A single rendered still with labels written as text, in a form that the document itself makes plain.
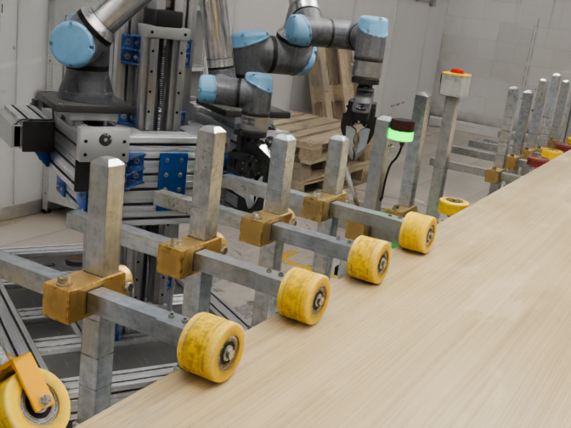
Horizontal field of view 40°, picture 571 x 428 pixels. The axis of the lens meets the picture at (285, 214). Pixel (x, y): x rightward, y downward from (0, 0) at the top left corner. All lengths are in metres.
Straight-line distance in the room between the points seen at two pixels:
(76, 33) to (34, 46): 2.48
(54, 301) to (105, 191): 0.17
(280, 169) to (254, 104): 0.56
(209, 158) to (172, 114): 1.15
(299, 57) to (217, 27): 0.37
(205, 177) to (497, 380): 0.56
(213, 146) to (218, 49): 0.91
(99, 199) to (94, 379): 0.28
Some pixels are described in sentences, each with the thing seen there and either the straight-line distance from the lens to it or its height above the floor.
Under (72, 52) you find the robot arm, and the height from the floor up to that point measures 1.19.
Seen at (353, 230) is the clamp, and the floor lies 0.84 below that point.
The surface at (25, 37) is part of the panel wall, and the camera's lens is 4.52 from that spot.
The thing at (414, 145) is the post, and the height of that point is 1.03.
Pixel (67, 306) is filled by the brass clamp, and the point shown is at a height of 0.95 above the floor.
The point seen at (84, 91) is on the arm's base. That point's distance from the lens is 2.24.
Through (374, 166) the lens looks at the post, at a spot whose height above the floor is 1.00.
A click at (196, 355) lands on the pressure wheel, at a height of 0.95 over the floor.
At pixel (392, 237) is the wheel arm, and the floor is 0.84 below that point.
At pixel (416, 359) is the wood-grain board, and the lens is 1.19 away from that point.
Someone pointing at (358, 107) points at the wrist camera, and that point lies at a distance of 1.96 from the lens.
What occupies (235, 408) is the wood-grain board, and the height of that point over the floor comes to 0.90.
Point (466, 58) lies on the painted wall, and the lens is 10.00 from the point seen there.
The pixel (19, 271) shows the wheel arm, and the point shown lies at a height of 0.95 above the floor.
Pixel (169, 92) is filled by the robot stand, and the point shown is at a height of 1.06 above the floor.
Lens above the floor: 1.39
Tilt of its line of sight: 16 degrees down
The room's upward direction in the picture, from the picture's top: 7 degrees clockwise
